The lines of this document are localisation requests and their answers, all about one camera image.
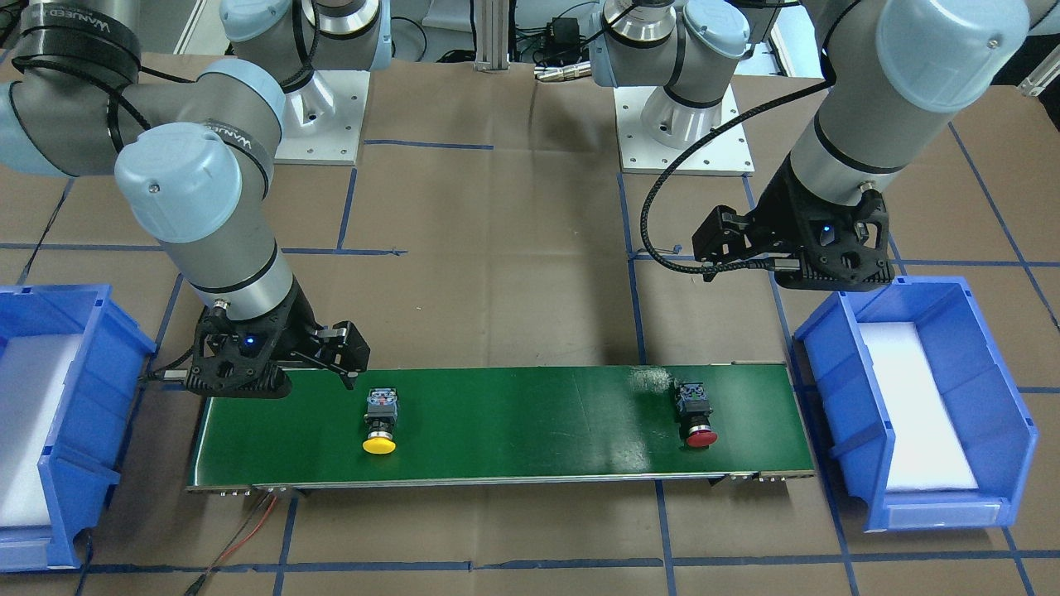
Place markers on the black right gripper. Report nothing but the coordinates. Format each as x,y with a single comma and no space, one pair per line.
301,321

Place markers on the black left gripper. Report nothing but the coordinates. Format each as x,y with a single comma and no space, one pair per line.
775,213

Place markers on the yellow push button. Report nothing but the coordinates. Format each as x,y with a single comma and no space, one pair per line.
382,407

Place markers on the red push button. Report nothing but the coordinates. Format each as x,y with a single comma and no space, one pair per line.
693,406

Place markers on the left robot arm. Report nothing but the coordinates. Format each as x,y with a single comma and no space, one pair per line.
895,74

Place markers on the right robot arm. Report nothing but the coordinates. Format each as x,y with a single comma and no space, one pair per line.
195,158

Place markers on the green conveyor belt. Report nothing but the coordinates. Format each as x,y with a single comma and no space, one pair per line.
503,425

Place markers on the white foam pad bin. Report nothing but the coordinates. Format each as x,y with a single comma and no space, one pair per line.
33,371
927,455

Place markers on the blue bin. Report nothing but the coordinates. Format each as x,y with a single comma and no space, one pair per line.
79,464
992,422

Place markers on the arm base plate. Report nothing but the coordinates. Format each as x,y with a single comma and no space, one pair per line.
653,130
323,118

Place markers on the aluminium frame post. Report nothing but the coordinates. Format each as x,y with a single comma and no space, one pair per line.
492,29

